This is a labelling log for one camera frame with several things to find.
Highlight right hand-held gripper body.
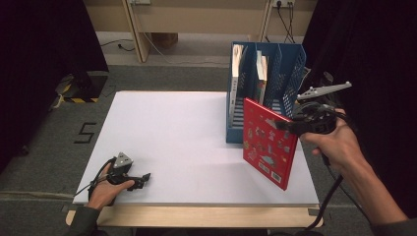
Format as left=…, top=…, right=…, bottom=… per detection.
left=289, top=82, right=353, bottom=136

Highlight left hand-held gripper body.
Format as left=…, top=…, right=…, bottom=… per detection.
left=106, top=151, right=136, bottom=185

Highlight red book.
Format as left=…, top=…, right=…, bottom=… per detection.
left=242, top=97, right=299, bottom=192

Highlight blue plastic file rack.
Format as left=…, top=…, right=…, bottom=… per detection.
left=225, top=40, right=308, bottom=145

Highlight white picture book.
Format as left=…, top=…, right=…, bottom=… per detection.
left=229, top=43, right=246, bottom=128

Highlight person's left hand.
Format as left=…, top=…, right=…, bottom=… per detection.
left=87, top=163, right=136, bottom=211

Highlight person's right hand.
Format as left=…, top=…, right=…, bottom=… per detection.
left=299, top=117, right=367, bottom=173

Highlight black curtain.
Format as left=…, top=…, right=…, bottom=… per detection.
left=0, top=0, right=111, bottom=173
left=301, top=0, right=417, bottom=217

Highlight brown cardboard box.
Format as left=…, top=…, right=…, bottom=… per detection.
left=151, top=32, right=180, bottom=49

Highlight left hand-held gripper cable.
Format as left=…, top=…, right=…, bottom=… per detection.
left=73, top=156, right=118, bottom=199

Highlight hand-held gripper cable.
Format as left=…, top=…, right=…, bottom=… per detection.
left=73, top=156, right=118, bottom=199
left=294, top=153, right=345, bottom=236

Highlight right hand-held gripper cable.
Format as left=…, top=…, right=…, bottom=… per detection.
left=294, top=153, right=345, bottom=236

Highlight black plug cables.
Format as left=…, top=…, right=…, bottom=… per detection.
left=276, top=2, right=297, bottom=44

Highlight white wall socket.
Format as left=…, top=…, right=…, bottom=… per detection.
left=271, top=0, right=297, bottom=8

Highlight white cable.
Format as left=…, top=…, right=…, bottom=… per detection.
left=132, top=3, right=230, bottom=66

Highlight thin black floor cable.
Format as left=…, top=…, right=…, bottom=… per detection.
left=99, top=38, right=136, bottom=53

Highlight beige wooden desk frame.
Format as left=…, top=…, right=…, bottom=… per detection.
left=84, top=0, right=319, bottom=64

